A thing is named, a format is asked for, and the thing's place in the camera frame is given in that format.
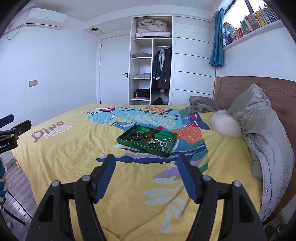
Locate row of books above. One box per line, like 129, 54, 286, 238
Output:
222, 0, 280, 47

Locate yellow dinosaur bedspread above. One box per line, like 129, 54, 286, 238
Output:
13, 104, 262, 240

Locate white air conditioner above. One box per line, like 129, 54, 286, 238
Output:
23, 8, 66, 29

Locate white fluffy pillow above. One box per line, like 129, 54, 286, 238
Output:
209, 110, 243, 139

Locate teal curtain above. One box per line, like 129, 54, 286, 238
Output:
209, 8, 225, 68

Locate white open wardrobe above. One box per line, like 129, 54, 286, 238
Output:
127, 16, 216, 105

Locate green metallic tray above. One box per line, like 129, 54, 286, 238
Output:
117, 125, 177, 158

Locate amber orange bangle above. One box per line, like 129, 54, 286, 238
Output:
143, 132, 155, 140

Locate white blue gloved left hand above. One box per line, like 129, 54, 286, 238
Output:
0, 158, 8, 210

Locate white bedroom door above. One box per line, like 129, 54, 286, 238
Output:
99, 35, 130, 104

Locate grey puffer jacket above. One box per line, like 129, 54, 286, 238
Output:
228, 84, 295, 221

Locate wooden headboard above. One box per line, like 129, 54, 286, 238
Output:
214, 76, 295, 210

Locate grey folded blanket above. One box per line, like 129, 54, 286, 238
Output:
188, 96, 218, 113

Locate wall light switch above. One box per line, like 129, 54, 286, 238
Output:
29, 80, 38, 87

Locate dark brown wooden bangle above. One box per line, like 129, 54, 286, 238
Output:
131, 132, 144, 141

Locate hanging dark coats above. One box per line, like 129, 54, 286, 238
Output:
152, 48, 171, 95

